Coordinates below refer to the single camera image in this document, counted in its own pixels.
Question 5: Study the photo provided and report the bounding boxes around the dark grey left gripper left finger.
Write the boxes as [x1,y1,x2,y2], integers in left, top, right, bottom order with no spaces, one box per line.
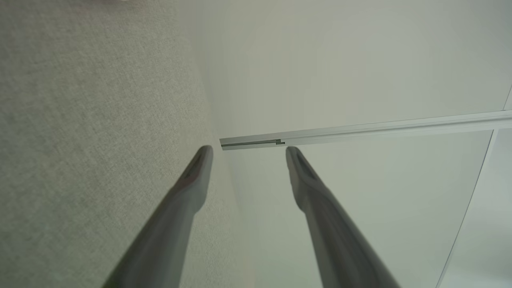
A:
[102,145,214,288]

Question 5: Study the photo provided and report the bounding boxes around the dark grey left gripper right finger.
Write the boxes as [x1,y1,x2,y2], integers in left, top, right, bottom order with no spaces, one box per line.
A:
[285,146,401,288]

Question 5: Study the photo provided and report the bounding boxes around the grey metal partition post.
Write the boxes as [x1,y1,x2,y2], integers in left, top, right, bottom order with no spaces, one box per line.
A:
[219,110,512,151]

